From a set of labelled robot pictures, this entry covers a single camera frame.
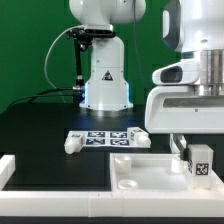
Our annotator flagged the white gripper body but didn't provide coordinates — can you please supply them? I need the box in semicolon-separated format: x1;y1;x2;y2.
145;59;224;134

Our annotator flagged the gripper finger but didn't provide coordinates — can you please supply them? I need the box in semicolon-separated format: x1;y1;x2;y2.
176;134;188;161

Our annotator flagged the white square tabletop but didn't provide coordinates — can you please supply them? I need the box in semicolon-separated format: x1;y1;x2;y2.
110;153;224;192

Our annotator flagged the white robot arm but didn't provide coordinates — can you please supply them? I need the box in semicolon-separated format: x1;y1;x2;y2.
69;0;224;134

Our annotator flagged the white U-shaped fence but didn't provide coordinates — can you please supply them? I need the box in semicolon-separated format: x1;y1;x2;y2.
0;155;224;217

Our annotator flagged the fiducial marker sheet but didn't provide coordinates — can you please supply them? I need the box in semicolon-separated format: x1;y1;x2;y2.
65;130;134;148

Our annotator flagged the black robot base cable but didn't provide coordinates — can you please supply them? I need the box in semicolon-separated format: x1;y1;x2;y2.
7;85;84;110

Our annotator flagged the black camera on stand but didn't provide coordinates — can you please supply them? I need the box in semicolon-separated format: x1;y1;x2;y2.
66;25;116;88

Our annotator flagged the white camera cable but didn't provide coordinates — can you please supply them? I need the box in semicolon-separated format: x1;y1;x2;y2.
44;25;84;103

